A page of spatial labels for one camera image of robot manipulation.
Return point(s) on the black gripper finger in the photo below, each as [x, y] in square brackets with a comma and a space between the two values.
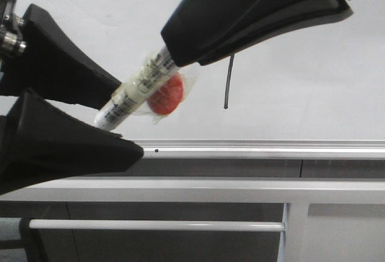
[271, 18]
[41, 143]
[54, 67]
[196, 26]

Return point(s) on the white black-tipped whiteboard marker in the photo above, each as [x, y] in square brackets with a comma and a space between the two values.
[132, 94]

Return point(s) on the red round magnet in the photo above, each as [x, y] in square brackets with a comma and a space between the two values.
[167, 98]

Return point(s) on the white horizontal stand bar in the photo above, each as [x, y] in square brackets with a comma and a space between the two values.
[162, 225]

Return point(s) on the grey padded bar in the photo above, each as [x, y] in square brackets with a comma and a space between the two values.
[10, 229]

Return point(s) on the large whiteboard with aluminium frame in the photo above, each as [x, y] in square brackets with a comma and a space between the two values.
[319, 83]

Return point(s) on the white metal stand frame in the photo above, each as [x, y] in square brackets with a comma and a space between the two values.
[299, 194]

